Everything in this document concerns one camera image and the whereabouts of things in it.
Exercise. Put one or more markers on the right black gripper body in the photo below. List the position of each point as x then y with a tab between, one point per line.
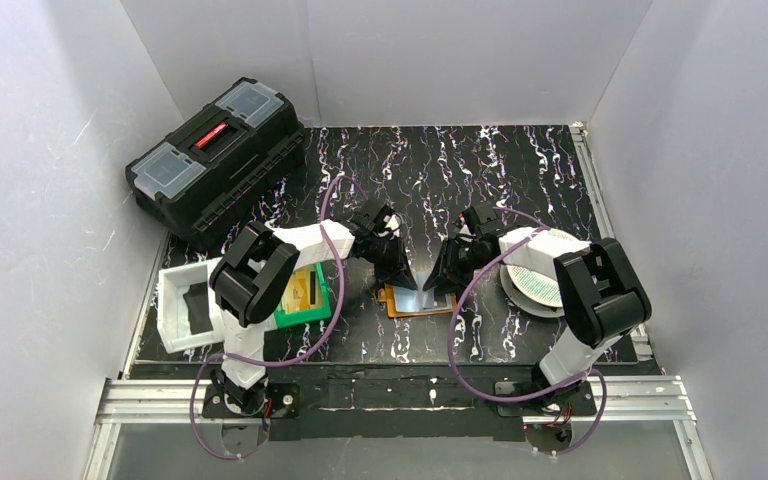
459	250

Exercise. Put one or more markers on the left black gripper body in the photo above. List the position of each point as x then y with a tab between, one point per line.
383	245

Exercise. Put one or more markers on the orange leather card holder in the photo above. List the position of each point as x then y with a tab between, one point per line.
403	303

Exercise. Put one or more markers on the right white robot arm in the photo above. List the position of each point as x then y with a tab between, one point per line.
601	294

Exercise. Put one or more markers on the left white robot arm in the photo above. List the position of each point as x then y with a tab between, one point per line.
250	279

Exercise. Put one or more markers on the gold card in bin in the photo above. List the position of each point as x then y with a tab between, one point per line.
301	292

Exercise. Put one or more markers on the white filament spool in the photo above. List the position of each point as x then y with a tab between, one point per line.
528	274

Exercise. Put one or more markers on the green plastic bin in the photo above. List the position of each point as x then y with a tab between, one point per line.
322	311

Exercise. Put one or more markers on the black plastic toolbox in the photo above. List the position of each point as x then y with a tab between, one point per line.
208	174

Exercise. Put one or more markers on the white foam tray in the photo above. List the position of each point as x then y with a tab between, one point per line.
188	316

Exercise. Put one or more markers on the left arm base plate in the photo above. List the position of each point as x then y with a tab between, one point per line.
272	400

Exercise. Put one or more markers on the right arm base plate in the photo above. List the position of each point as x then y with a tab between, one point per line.
573	400

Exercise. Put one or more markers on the aluminium frame rail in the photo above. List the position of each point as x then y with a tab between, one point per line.
391	404

